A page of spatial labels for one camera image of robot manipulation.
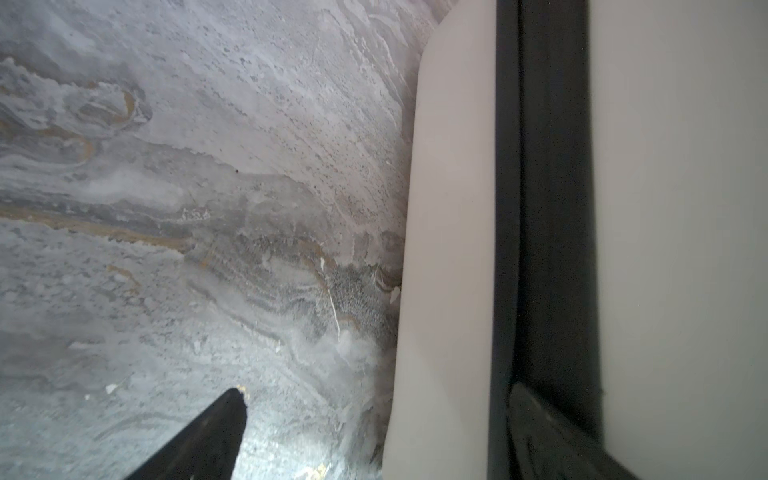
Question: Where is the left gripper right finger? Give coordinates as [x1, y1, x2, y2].
[508, 383, 635, 480]

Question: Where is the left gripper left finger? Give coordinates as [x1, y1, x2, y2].
[127, 388, 247, 480]

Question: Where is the white and black suitcase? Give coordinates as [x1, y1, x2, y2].
[382, 1, 767, 479]

